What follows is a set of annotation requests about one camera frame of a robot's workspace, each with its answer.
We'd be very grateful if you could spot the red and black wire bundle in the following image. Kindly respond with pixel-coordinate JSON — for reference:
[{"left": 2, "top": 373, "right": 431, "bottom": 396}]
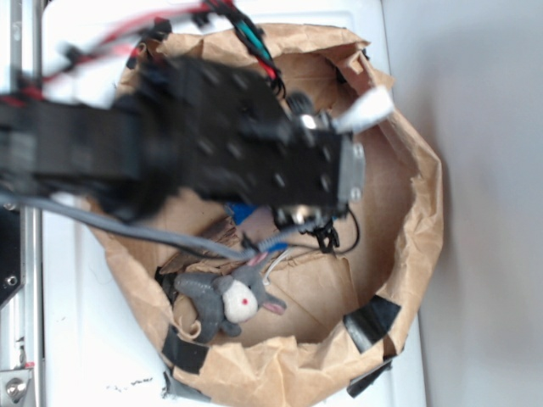
[{"left": 0, "top": 0, "right": 285, "bottom": 107}]

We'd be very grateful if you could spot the blue rectangular sponge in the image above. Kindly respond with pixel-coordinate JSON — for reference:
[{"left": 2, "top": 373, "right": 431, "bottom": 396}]
[{"left": 223, "top": 202, "right": 286, "bottom": 254}]

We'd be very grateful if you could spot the white padded gripper finger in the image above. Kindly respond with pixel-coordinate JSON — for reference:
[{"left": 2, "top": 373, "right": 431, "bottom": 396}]
[{"left": 333, "top": 86, "right": 394, "bottom": 134}]

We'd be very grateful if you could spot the black mounting plate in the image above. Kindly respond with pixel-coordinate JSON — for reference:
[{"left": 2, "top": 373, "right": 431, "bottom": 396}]
[{"left": 0, "top": 205, "right": 25, "bottom": 309}]

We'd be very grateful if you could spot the aluminium frame rail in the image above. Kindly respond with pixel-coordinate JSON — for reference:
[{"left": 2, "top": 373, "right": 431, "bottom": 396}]
[{"left": 1, "top": 1, "right": 43, "bottom": 406}]

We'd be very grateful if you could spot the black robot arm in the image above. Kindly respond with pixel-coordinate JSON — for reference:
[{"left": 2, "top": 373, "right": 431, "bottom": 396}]
[{"left": 1, "top": 56, "right": 394, "bottom": 259}]

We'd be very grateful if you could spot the grey plush bunny toy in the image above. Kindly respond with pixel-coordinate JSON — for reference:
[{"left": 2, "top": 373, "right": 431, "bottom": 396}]
[{"left": 174, "top": 254, "right": 287, "bottom": 343}]

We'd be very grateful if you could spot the brown paper bag bin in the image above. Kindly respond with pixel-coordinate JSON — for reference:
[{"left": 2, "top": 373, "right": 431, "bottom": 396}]
[{"left": 91, "top": 23, "right": 444, "bottom": 406}]

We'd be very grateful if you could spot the brown wood bark piece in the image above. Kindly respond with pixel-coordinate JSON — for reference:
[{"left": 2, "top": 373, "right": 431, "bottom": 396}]
[{"left": 157, "top": 218, "right": 242, "bottom": 275}]

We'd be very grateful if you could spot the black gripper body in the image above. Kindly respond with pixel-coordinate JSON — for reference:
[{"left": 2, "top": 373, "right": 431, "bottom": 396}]
[{"left": 251, "top": 92, "right": 366, "bottom": 253}]

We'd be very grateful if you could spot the grey cable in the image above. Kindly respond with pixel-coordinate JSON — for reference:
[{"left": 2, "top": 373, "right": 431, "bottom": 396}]
[{"left": 0, "top": 192, "right": 294, "bottom": 260}]

